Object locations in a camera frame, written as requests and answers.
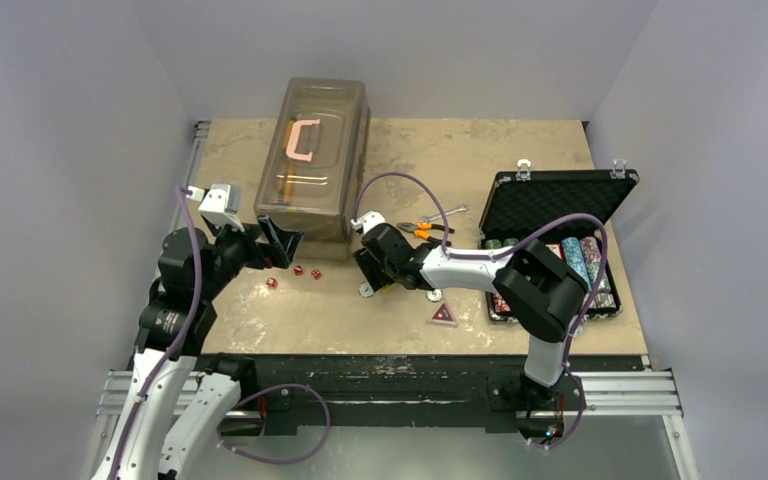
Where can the black metal table frame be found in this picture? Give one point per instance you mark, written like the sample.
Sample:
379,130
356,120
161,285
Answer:
286,392

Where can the light blue chip row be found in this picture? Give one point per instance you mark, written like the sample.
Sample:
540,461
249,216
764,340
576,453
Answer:
574,256

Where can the red triangle dealer marker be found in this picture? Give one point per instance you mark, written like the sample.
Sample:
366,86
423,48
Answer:
443,316

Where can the black poker case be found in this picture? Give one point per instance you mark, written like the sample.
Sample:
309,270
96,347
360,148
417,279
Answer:
521,202

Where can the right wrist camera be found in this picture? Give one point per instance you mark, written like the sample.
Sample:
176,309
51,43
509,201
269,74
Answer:
365,222

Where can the red card deck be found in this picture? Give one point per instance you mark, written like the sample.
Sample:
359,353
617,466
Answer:
556,249

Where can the white poker chip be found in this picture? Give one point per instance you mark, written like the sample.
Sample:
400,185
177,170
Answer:
434,296
365,290

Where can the translucent brown storage box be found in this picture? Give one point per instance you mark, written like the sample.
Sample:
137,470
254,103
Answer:
315,164

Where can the white poker chip left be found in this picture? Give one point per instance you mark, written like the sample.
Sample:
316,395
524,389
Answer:
365,290

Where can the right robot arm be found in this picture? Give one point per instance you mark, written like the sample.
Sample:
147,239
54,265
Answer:
543,293

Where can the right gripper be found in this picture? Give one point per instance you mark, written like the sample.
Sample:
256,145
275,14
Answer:
371,269

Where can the red green chip row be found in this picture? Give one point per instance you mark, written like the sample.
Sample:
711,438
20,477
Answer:
499,306

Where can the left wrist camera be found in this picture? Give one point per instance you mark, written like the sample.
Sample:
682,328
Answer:
219,207

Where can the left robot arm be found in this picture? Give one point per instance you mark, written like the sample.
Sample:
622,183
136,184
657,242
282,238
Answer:
151,439

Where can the white poker chip right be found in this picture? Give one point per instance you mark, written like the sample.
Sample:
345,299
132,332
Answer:
434,296

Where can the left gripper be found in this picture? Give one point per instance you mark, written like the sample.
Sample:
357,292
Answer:
278,252

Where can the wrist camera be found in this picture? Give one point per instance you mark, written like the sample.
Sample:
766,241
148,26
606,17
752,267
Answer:
365,222
219,207

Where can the silver wrench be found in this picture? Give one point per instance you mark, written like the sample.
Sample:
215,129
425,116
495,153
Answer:
437,216

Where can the orange black pliers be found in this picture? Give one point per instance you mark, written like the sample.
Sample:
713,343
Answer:
423,230

